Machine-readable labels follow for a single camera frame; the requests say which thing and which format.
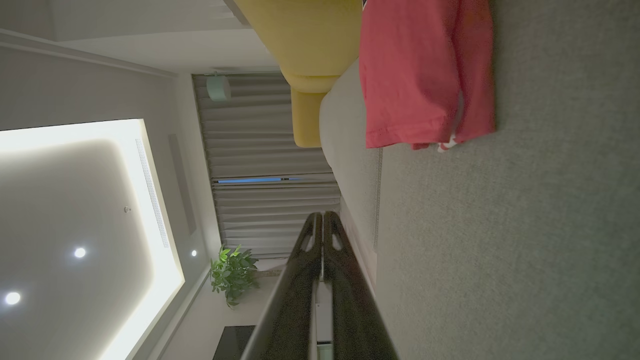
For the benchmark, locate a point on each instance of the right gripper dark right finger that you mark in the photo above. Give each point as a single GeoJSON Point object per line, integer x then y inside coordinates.
{"type": "Point", "coordinates": [355, 310]}

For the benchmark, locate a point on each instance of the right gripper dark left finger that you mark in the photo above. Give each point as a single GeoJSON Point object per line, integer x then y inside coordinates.
{"type": "Point", "coordinates": [295, 310]}

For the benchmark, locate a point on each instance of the red white-striped shorts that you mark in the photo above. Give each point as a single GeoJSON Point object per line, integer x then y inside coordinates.
{"type": "Point", "coordinates": [410, 75]}

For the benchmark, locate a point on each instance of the black flat television screen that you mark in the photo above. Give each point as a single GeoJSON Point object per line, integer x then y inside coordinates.
{"type": "Point", "coordinates": [235, 345]}

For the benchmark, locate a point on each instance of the green leafy potted plant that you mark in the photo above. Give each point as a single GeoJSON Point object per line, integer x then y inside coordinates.
{"type": "Point", "coordinates": [232, 275]}

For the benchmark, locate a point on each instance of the grey pleated curtain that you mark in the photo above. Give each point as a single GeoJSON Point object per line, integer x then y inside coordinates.
{"type": "Point", "coordinates": [260, 150]}

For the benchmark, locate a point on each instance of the white linear air vent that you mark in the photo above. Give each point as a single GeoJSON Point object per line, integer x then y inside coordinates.
{"type": "Point", "coordinates": [152, 195]}

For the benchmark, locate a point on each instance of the large grey fabric sofa seat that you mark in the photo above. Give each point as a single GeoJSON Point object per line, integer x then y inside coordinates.
{"type": "Point", "coordinates": [525, 225]}

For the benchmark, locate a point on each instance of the yellow upholstered armchair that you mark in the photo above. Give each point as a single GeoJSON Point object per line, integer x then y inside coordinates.
{"type": "Point", "coordinates": [305, 40]}

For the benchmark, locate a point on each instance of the white round wall device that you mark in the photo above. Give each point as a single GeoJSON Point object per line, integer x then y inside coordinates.
{"type": "Point", "coordinates": [218, 89]}

